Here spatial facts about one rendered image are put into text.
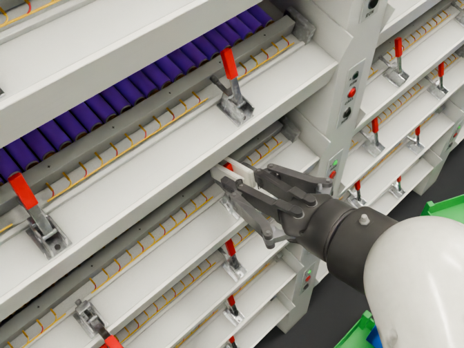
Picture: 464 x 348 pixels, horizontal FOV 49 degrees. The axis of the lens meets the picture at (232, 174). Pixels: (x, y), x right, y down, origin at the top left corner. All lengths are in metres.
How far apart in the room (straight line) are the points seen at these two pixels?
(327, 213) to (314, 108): 0.26
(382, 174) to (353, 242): 0.84
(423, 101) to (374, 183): 0.24
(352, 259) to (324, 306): 1.00
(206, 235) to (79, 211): 0.26
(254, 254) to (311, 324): 0.60
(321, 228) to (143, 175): 0.21
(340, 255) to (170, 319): 0.42
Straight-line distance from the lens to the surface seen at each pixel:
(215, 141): 0.62
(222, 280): 0.96
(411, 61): 1.10
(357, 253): 0.58
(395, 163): 1.45
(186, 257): 0.75
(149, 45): 0.46
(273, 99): 0.67
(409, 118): 1.28
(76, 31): 0.44
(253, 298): 1.16
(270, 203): 0.67
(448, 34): 1.21
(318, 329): 1.54
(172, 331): 0.92
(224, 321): 1.14
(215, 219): 0.78
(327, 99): 0.80
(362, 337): 1.55
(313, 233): 0.61
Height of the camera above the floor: 1.40
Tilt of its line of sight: 50 degrees down
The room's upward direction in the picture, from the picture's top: straight up
